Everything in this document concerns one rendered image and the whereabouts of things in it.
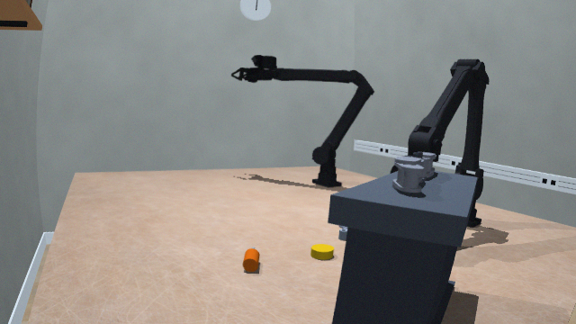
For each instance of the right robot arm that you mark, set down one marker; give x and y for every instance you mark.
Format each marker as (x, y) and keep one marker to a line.
(326, 154)

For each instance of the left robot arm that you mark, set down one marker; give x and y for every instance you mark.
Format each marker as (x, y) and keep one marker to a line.
(466, 76)

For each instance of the yellow short cylinder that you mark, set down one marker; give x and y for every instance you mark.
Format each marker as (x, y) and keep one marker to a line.
(322, 251)

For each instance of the orange cylinder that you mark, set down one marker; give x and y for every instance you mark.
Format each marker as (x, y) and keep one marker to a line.
(251, 260)

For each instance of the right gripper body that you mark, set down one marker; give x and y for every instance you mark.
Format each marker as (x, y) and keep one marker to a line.
(248, 77)

